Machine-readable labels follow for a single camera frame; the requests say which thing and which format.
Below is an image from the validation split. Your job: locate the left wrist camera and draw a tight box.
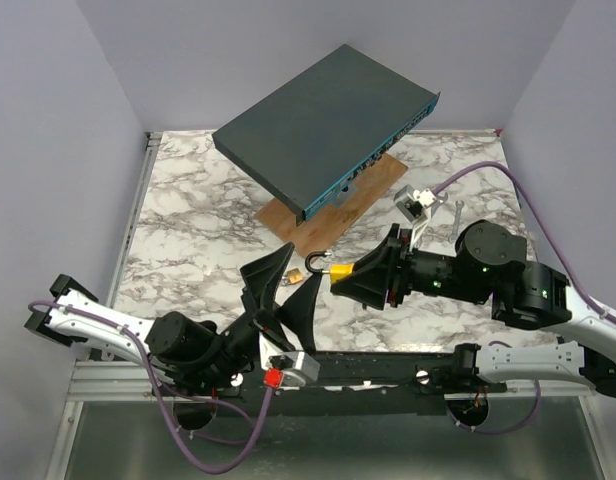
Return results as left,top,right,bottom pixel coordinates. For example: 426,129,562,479
264,351,320,388

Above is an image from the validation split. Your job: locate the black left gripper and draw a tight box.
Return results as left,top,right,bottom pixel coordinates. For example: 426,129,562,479
197,246,322,391

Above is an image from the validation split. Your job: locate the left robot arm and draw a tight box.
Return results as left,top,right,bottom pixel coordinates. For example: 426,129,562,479
24,243,322,395

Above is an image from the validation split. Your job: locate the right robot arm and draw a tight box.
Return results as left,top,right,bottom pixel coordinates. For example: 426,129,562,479
329,220,616,398

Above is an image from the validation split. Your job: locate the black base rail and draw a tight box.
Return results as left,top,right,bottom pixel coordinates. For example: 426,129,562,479
153,344,506,416

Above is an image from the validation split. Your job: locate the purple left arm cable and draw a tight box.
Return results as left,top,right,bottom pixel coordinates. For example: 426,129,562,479
27,299,277,474

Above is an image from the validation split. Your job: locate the wooden board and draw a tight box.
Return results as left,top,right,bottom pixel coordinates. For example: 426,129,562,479
255,154,408,257

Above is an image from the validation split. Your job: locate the dark network switch box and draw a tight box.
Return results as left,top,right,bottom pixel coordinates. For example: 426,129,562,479
212,45,439,223

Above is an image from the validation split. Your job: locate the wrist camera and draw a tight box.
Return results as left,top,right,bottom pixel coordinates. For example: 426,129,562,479
264,351,320,388
393,185,448,250

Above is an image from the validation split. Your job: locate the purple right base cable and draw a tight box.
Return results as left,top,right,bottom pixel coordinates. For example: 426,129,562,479
445,379,542,435

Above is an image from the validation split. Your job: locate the yellow padlock with black shackle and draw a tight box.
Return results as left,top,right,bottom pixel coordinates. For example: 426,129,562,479
304,250,355,284

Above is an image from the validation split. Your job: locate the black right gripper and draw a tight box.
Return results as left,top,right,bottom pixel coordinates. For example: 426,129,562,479
330,222,491,308

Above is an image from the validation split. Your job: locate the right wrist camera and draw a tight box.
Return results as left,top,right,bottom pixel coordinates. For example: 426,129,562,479
393,185,448,250

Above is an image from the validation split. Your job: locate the small brass padlock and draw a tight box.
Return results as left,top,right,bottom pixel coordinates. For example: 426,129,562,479
282,268,304,286

